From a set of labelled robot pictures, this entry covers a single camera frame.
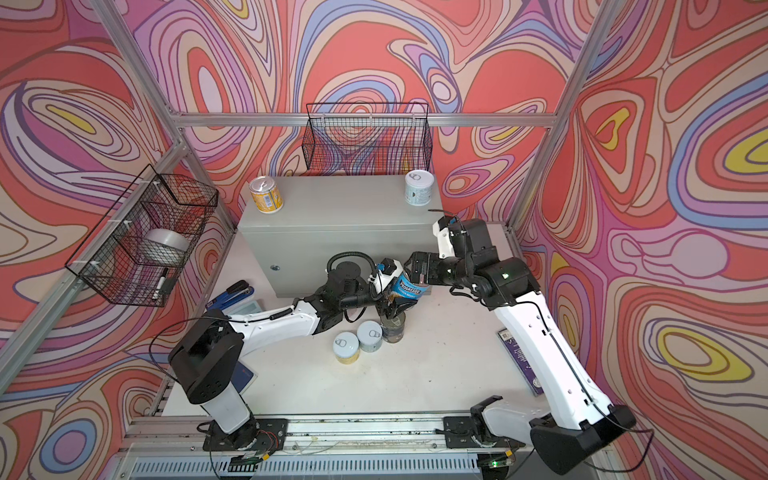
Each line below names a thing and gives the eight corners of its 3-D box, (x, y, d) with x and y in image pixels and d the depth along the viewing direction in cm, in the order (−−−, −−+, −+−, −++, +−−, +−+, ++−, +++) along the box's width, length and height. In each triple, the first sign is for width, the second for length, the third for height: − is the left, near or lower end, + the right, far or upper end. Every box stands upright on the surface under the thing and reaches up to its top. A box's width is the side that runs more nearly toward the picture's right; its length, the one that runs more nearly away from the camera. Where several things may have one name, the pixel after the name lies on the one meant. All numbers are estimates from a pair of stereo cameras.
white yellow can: (333, 364, 86) (330, 357, 82) (336, 340, 91) (333, 332, 86) (358, 364, 86) (357, 357, 82) (360, 340, 91) (358, 332, 86)
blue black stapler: (214, 314, 97) (206, 307, 93) (210, 306, 99) (202, 298, 95) (255, 292, 102) (250, 284, 98) (251, 285, 104) (246, 276, 100)
